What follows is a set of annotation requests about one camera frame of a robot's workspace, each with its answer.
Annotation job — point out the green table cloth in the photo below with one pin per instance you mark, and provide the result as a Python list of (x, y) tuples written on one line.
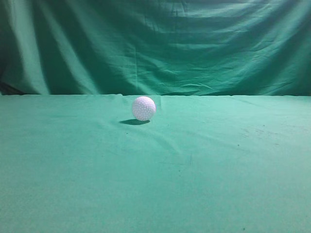
[(226, 164)]

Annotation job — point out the green backdrop cloth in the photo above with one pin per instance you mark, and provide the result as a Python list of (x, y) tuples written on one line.
[(155, 47)]

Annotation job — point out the white dimpled golf ball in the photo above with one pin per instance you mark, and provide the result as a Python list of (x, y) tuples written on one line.
[(143, 108)]

